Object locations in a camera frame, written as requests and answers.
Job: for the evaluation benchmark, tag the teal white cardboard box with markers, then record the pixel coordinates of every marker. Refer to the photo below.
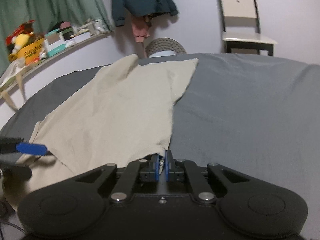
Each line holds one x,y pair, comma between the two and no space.
54,43

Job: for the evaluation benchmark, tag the curved windowsill shelf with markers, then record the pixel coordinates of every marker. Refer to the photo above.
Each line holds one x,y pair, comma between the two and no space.
90,53

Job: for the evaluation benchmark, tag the yellow cardboard box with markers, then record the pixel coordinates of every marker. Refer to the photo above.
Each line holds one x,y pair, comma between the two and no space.
31,52

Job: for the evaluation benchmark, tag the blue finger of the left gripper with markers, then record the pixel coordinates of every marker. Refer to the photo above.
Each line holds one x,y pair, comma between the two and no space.
32,149

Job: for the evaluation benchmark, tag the grey bed sheet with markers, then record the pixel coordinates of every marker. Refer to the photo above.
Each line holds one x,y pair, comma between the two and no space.
258,115

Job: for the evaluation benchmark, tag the round grey woven stool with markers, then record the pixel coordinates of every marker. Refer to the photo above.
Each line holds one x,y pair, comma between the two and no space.
164,44

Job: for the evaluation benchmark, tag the beige t-shirt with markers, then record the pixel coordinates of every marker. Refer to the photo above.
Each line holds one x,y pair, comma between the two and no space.
124,113

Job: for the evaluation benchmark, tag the white black wooden chair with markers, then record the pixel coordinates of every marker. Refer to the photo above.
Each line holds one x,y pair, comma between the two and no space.
243,13

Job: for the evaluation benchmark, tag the green curtain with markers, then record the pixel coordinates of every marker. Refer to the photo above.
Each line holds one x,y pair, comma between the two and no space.
45,14

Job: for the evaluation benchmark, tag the pink hanging garment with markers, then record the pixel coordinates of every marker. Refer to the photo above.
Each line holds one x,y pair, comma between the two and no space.
140,28

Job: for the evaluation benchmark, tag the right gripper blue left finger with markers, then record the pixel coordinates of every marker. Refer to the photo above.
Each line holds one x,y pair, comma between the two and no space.
136,173

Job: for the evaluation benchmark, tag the white plastic bucket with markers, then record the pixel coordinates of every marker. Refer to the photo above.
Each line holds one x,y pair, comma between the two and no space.
163,53

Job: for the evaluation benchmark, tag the yellow plush toy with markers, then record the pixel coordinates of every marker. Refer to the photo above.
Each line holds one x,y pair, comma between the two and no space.
20,41

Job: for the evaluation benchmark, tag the beige tote bag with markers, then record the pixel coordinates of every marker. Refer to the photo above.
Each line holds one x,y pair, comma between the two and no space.
13,75

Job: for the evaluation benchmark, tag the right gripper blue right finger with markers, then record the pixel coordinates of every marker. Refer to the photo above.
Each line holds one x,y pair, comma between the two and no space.
188,172

